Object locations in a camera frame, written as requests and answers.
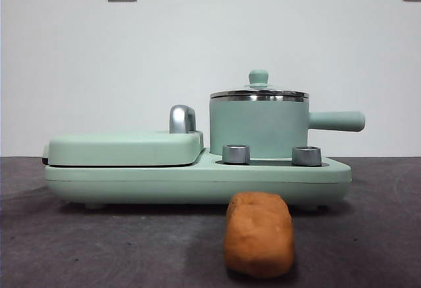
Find black oval control panel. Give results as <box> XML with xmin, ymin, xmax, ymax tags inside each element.
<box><xmin>213</xmin><ymin>158</ymin><xmax>331</xmax><ymax>168</ymax></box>

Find mint green breakfast machine base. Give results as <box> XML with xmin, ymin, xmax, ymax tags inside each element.
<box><xmin>45</xmin><ymin>147</ymin><xmax>353</xmax><ymax>210</ymax></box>

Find mint green pot with handle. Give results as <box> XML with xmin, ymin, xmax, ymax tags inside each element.
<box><xmin>209</xmin><ymin>95</ymin><xmax>366</xmax><ymax>157</ymax></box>

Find silver curved griddle handle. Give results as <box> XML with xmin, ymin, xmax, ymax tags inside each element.
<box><xmin>168</xmin><ymin>105</ymin><xmax>198</xmax><ymax>134</ymax></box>

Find brown potato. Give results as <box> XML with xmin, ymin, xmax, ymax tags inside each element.
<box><xmin>223</xmin><ymin>191</ymin><xmax>295</xmax><ymax>275</ymax></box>

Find glass pot lid green knob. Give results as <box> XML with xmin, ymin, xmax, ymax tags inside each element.
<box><xmin>210</xmin><ymin>68</ymin><xmax>310</xmax><ymax>102</ymax></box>

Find silver control knob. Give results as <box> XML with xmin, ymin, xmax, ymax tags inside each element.
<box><xmin>222</xmin><ymin>144</ymin><xmax>251</xmax><ymax>164</ymax></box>
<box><xmin>291</xmin><ymin>146</ymin><xmax>322</xmax><ymax>166</ymax></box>

